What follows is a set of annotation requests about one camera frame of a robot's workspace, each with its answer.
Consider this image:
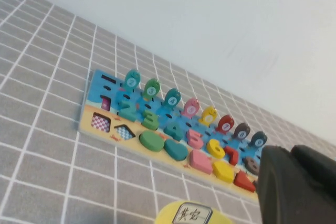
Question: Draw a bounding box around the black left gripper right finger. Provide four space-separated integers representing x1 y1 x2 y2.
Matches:
290 144 336 180

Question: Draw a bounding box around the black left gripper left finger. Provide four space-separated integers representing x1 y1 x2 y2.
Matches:
258 145 336 224

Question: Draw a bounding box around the teal wooden number two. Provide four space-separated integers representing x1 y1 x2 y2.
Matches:
117 95 139 123

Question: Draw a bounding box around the slate fish piece numbered nine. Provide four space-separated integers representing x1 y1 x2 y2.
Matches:
248 131 268 148

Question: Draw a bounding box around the brown fish piece numbered eight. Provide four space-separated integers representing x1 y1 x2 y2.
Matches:
233 123 251 141

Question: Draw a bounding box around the red fish piece numbered seven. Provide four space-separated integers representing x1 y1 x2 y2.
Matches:
215 114 235 133

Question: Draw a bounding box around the yellow fish piece numbered six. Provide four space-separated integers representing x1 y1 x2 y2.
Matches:
199 106 218 126

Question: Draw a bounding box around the pink fish piece numbered five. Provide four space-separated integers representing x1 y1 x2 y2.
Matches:
182 98 202 119

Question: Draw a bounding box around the yellow plastic bowl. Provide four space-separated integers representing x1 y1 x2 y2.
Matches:
154 200 234 224

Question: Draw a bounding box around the teal fish piece numbered four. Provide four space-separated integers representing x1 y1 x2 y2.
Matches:
164 88 182 109

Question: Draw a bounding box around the green fish piece numbered three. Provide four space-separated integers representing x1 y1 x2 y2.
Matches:
143 78 161 101

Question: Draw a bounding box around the teal fish piece numbered two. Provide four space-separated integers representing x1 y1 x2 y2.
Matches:
123 69 142 91

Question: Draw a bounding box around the wooden number puzzle board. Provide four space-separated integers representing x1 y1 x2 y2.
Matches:
77 68 263 204

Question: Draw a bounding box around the brown wooden number eight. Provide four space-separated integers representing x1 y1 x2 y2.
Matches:
244 156 262 175

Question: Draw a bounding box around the red wooden triangle block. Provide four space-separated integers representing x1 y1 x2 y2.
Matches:
233 170 257 192

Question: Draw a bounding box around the red wooden number seven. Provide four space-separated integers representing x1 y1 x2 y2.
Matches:
223 146 241 166

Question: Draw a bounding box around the yellow wooden pentagon block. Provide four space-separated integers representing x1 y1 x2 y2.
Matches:
212 161 236 185

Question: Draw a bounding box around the yellow wooden number six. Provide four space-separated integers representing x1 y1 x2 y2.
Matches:
206 138 226 159

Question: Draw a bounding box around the pink wooden trapezoid block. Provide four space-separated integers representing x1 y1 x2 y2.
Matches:
189 149 214 175

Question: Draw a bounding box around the pink wooden number five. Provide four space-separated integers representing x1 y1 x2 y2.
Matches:
186 129 204 149

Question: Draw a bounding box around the teal wooden heart block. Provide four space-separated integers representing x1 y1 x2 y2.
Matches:
164 139 190 161

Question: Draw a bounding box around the teal wooden number four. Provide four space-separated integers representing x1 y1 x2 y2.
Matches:
164 121 183 142

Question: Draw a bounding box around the green wooden circle block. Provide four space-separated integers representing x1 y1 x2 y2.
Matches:
139 131 165 153

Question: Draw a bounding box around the green wooden number three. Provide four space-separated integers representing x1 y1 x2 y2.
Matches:
140 108 160 130

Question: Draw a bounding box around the grey checked tablecloth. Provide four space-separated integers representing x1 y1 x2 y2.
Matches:
0 0 336 224

